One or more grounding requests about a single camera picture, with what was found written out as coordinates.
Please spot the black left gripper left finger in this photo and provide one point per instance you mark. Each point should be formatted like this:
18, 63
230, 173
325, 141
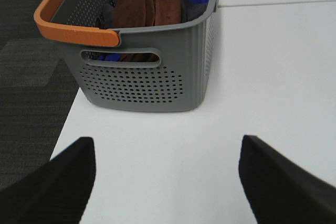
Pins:
57, 192

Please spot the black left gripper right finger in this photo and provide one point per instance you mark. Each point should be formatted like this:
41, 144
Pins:
278, 190

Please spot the grey perforated plastic basket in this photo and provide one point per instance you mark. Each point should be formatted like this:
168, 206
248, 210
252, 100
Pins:
176, 82

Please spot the brown towel in basket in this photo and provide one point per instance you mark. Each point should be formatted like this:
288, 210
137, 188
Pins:
146, 13

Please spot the orange basket handle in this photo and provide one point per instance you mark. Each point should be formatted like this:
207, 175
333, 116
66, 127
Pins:
74, 21

